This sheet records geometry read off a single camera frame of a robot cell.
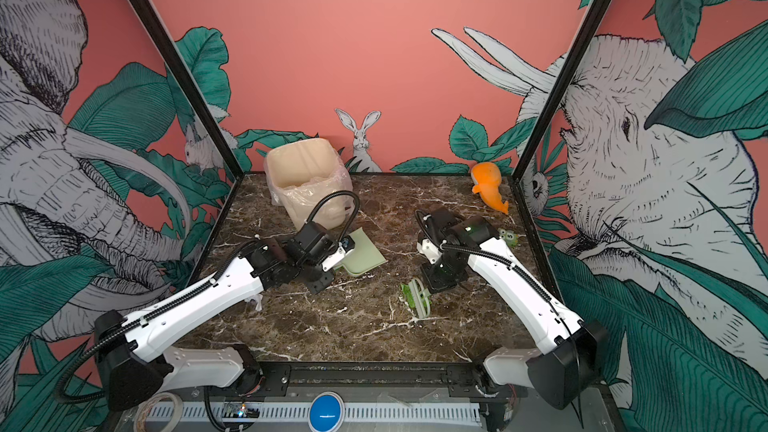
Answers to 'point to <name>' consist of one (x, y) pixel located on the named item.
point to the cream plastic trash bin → (300, 173)
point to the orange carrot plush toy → (488, 178)
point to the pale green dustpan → (364, 256)
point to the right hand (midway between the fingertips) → (427, 284)
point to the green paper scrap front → (410, 296)
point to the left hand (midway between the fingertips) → (329, 267)
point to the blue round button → (326, 413)
